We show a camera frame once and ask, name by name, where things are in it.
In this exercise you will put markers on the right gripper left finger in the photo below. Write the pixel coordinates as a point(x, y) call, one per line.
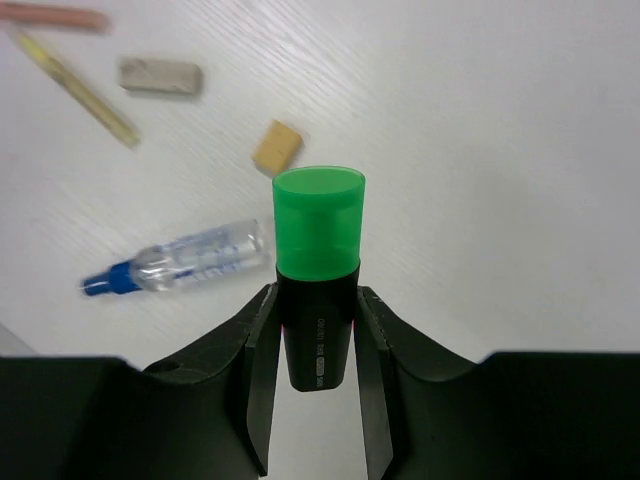
point(204, 412)

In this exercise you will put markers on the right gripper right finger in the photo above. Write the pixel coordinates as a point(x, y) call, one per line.
point(428, 413)

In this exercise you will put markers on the green cap black highlighter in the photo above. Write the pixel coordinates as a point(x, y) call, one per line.
point(318, 213)

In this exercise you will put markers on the clear glue bottle blue cap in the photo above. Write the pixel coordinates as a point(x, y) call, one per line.
point(229, 249)

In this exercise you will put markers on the tan eraser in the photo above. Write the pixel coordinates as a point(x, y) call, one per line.
point(277, 149)

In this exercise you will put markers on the yellow slim highlighter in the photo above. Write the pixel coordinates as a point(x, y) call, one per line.
point(78, 89)

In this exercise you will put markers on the grey-white eraser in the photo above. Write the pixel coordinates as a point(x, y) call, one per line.
point(160, 76)

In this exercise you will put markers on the pink-orange slim highlighter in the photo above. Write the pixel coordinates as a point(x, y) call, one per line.
point(54, 16)

